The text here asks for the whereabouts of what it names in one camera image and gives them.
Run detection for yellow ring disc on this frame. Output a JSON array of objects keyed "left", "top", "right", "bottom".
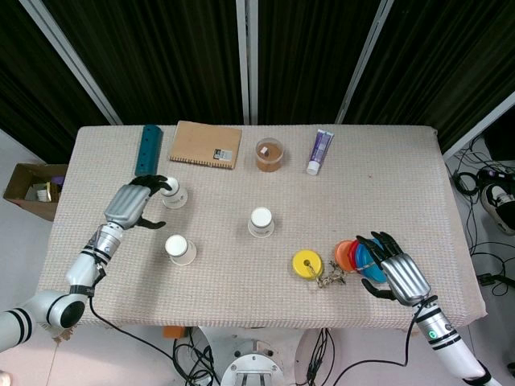
[{"left": 291, "top": 248, "right": 326, "bottom": 279}]

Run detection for teal plastic block with holes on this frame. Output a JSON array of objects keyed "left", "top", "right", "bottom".
[{"left": 134, "top": 124, "right": 164, "bottom": 177}]

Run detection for black white sneaker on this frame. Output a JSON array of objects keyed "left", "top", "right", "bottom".
[{"left": 480, "top": 183, "right": 515, "bottom": 236}]

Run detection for teal ring disc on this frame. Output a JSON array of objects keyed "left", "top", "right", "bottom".
[{"left": 361, "top": 237, "right": 389, "bottom": 285}]

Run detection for black floor cable bundle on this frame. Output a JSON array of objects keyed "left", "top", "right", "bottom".
[{"left": 452, "top": 134, "right": 515, "bottom": 298}]

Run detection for white paper cup blue band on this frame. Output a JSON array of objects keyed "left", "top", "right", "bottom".
[
  {"left": 247, "top": 207, "right": 277, "bottom": 238},
  {"left": 163, "top": 235, "right": 199, "bottom": 266},
  {"left": 160, "top": 176, "right": 189, "bottom": 209}
]

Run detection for purple white toothpaste tube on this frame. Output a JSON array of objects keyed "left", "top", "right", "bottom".
[{"left": 305, "top": 128, "right": 335, "bottom": 175}]

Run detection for red ring disc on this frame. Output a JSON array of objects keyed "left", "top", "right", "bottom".
[{"left": 348, "top": 240, "right": 363, "bottom": 275}]

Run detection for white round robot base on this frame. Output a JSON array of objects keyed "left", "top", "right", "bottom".
[{"left": 199, "top": 325, "right": 307, "bottom": 386}]

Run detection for beige waffle tablecloth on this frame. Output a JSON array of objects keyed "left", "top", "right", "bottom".
[{"left": 38, "top": 124, "right": 488, "bottom": 333}]

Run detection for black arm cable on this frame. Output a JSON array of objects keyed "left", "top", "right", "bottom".
[
  {"left": 89, "top": 295, "right": 180, "bottom": 365},
  {"left": 333, "top": 305, "right": 422, "bottom": 386}
]

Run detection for blue ring disc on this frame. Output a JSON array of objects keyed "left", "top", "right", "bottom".
[{"left": 353, "top": 240, "right": 379, "bottom": 278}]

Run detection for brown cardboard box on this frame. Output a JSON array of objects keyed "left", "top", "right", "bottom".
[{"left": 2, "top": 162, "right": 69, "bottom": 222}]

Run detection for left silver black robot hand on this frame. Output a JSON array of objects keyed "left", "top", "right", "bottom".
[{"left": 103, "top": 174, "right": 173, "bottom": 232}]

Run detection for orange ring disc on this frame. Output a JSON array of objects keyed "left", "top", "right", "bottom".
[{"left": 333, "top": 240, "right": 357, "bottom": 274}]

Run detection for black cables at robot base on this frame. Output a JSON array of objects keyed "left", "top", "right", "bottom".
[{"left": 172, "top": 327, "right": 222, "bottom": 386}]

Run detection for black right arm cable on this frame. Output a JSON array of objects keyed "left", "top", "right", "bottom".
[{"left": 333, "top": 305, "right": 422, "bottom": 386}]

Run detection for brown spiral notebook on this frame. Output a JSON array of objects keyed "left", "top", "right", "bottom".
[{"left": 167, "top": 120, "right": 243, "bottom": 171}]

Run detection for clear jar of orange rings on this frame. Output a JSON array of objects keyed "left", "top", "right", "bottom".
[{"left": 253, "top": 137, "right": 289, "bottom": 173}]

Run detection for braided string with knots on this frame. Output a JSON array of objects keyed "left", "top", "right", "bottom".
[{"left": 304, "top": 259, "right": 381, "bottom": 290}]

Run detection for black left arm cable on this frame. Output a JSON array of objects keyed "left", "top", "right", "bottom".
[{"left": 89, "top": 295, "right": 180, "bottom": 365}]

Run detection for grey metal partition post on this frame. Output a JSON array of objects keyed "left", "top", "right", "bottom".
[
  {"left": 235, "top": 0, "right": 259, "bottom": 125},
  {"left": 18, "top": 0, "right": 124, "bottom": 126},
  {"left": 441, "top": 91, "right": 515, "bottom": 158},
  {"left": 334, "top": 0, "right": 402, "bottom": 125}
]

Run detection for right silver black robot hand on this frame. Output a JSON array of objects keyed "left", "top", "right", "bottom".
[{"left": 355, "top": 231, "right": 434, "bottom": 307}]

